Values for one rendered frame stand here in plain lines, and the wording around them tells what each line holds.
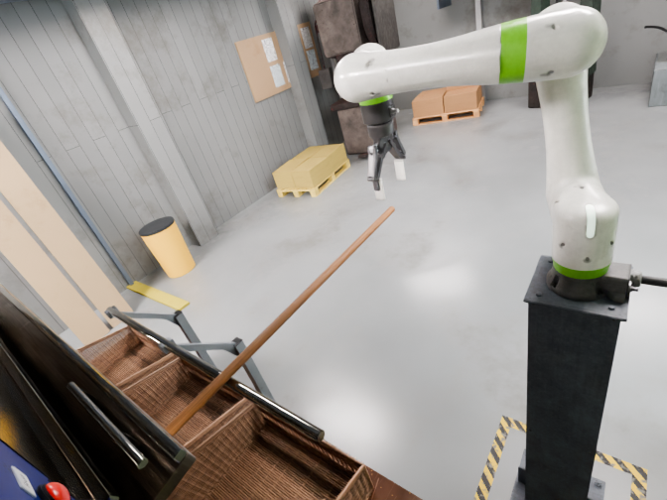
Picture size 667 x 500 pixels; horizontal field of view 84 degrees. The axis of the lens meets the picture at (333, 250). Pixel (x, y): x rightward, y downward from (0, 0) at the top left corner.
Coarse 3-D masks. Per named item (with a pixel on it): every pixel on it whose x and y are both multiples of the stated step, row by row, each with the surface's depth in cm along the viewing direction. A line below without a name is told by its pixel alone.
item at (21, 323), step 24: (0, 312) 128; (0, 336) 115; (24, 336) 109; (24, 360) 100; (48, 360) 96; (48, 384) 88; (72, 408) 79; (72, 432) 74; (96, 432) 71; (96, 456) 67; (120, 456) 65; (168, 456) 62; (192, 456) 61; (120, 480) 62; (144, 480) 60; (168, 480) 59
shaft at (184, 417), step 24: (384, 216) 159; (360, 240) 147; (336, 264) 137; (312, 288) 128; (288, 312) 120; (264, 336) 113; (240, 360) 107; (216, 384) 102; (192, 408) 96; (168, 432) 92
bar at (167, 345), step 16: (128, 320) 146; (176, 320) 183; (160, 336) 132; (192, 336) 189; (176, 352) 123; (240, 352) 154; (208, 368) 112; (256, 368) 162; (224, 384) 106; (240, 384) 103; (256, 384) 163; (256, 400) 97; (272, 400) 97; (288, 416) 90; (304, 432) 86; (320, 432) 85
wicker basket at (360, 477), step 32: (256, 416) 154; (224, 448) 143; (288, 448) 147; (320, 448) 138; (192, 480) 133; (224, 480) 143; (256, 480) 139; (288, 480) 136; (320, 480) 133; (352, 480) 115
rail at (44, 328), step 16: (0, 288) 139; (16, 304) 124; (32, 320) 111; (48, 336) 100; (64, 352) 92; (80, 368) 85; (96, 384) 79; (112, 400) 73; (128, 400) 72; (128, 416) 69; (144, 416) 67; (144, 432) 65; (160, 432) 63; (176, 448) 60
